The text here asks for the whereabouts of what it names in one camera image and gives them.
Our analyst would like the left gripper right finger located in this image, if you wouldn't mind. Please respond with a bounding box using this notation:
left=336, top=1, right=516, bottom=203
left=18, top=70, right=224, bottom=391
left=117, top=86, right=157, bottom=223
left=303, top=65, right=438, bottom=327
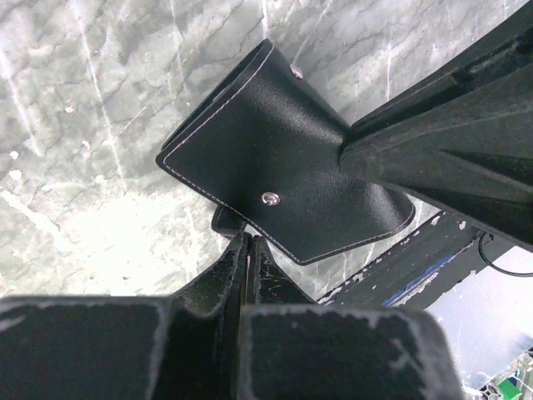
left=239, top=236, right=463, bottom=399

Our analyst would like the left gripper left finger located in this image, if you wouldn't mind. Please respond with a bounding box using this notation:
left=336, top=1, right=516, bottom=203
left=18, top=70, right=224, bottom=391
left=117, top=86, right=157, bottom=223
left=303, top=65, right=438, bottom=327
left=1, top=233, right=250, bottom=399

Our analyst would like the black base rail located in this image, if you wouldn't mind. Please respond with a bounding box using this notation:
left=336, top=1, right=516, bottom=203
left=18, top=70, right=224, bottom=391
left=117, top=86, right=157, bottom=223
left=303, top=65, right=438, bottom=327
left=316, top=210, right=517, bottom=308

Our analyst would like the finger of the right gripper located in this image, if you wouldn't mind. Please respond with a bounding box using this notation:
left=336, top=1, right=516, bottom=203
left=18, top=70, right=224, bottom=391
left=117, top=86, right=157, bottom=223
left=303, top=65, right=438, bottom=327
left=340, top=2, right=532, bottom=249

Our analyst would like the black leather card holder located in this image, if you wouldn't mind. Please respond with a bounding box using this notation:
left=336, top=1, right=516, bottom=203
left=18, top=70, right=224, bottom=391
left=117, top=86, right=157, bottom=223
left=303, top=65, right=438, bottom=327
left=156, top=40, right=416, bottom=265

